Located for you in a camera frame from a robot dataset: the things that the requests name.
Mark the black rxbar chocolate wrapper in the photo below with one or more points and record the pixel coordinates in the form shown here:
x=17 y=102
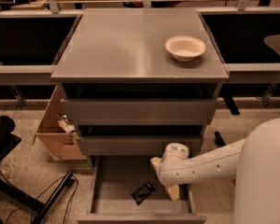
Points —
x=143 y=192

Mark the grey rail left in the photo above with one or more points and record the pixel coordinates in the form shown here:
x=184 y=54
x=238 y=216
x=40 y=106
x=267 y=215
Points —
x=26 y=74

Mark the grey drawer cabinet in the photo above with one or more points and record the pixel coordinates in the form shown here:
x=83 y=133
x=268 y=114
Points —
x=119 y=53

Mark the white paper bowl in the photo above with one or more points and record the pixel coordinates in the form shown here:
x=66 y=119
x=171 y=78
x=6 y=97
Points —
x=185 y=48

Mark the black table leg right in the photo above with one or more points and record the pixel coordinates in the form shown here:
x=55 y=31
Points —
x=219 y=140

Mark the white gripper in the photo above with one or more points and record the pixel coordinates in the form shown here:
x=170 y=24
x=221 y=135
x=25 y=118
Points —
x=174 y=154

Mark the light wooden box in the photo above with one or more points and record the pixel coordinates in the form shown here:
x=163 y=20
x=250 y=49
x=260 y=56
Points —
x=62 y=146

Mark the grey open bottom drawer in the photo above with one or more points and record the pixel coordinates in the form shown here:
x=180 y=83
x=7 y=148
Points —
x=115 y=178

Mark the black table leg left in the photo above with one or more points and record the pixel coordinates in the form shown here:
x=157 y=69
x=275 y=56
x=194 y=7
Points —
x=41 y=209

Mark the grey rail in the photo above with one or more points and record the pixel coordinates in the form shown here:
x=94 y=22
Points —
x=250 y=73
x=26 y=74

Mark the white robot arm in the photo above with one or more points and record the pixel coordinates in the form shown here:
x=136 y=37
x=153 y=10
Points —
x=253 y=162

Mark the grey top drawer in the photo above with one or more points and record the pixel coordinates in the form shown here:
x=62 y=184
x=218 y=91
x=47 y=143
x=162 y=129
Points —
x=139 y=111

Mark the grey rail right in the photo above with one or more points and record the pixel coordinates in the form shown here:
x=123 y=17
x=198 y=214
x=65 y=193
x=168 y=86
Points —
x=250 y=73

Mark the black table leg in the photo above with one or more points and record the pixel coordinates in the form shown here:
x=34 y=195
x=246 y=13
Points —
x=219 y=140
x=41 y=209

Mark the black chair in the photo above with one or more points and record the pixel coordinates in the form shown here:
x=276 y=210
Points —
x=8 y=140

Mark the grey middle drawer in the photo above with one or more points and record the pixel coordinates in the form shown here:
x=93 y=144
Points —
x=134 y=145

